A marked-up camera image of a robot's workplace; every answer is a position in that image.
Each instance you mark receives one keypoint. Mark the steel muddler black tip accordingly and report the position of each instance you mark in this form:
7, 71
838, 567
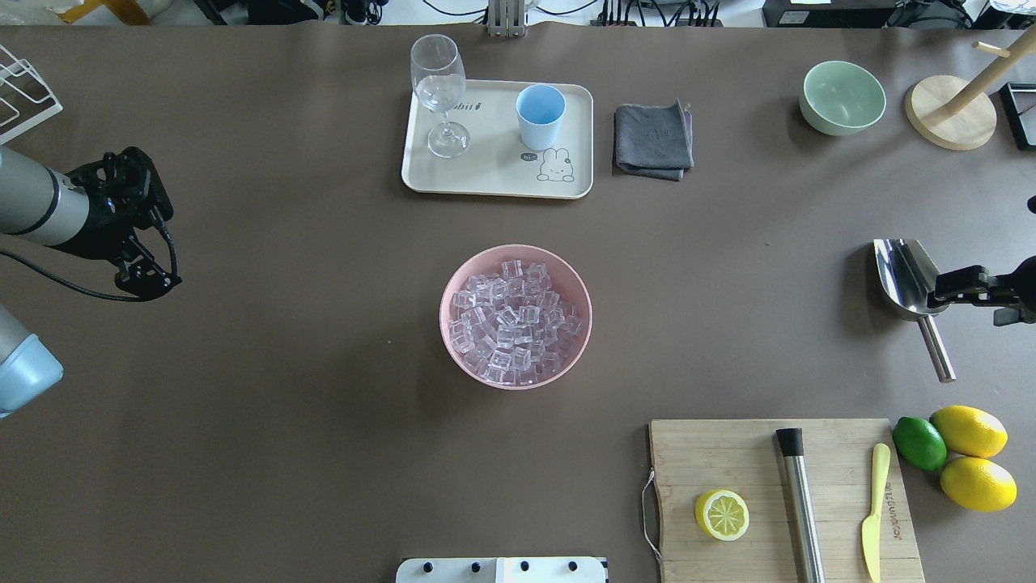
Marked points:
790, 441

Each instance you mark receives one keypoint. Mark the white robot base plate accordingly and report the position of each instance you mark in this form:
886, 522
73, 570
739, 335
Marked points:
504, 569

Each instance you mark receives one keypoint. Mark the upper yellow lemon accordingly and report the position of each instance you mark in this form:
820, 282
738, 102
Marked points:
970, 431

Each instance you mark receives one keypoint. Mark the light blue cup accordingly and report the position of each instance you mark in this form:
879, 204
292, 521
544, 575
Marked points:
540, 109

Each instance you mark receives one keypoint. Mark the wooden cup stand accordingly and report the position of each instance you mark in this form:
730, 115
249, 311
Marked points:
955, 113

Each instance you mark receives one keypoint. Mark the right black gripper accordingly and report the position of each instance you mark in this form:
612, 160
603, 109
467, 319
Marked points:
968, 283

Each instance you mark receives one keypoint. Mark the pink bowl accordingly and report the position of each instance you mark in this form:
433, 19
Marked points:
461, 340

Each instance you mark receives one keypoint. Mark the cream rabbit tray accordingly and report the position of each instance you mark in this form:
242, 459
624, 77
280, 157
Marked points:
497, 162

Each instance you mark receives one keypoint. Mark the yellow lemon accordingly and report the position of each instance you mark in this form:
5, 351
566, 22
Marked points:
970, 431
978, 484

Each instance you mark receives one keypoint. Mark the bamboo cutting board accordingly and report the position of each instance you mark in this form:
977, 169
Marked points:
693, 456

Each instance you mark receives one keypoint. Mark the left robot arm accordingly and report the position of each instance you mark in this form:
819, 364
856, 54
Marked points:
40, 205

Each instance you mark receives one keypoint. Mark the half lemon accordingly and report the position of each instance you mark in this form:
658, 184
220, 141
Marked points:
722, 514

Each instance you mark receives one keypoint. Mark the yellow plastic knife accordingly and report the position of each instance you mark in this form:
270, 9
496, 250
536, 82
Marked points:
870, 528

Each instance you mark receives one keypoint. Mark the green bowl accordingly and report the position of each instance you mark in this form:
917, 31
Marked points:
841, 98

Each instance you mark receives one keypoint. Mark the black glass holder tray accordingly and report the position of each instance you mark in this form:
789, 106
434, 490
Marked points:
1018, 101

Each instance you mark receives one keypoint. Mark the steel ice scoop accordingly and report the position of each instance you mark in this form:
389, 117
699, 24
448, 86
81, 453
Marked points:
907, 275

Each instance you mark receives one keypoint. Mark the grey folded cloth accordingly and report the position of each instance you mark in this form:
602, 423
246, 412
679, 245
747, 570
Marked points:
654, 141

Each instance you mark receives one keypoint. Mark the pile of clear ice cubes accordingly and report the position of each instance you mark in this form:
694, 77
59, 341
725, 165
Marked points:
513, 320

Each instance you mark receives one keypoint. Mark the white wire rack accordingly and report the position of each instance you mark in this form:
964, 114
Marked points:
26, 98

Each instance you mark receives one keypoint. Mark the lower yellow lemon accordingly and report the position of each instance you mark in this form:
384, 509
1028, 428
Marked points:
978, 484

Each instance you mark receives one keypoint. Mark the clear wine glass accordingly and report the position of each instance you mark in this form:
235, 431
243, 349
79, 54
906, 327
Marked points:
438, 80

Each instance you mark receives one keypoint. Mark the green lime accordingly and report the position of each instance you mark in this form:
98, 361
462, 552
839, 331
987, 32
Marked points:
920, 444

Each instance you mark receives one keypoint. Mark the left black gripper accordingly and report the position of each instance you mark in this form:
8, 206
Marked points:
103, 220

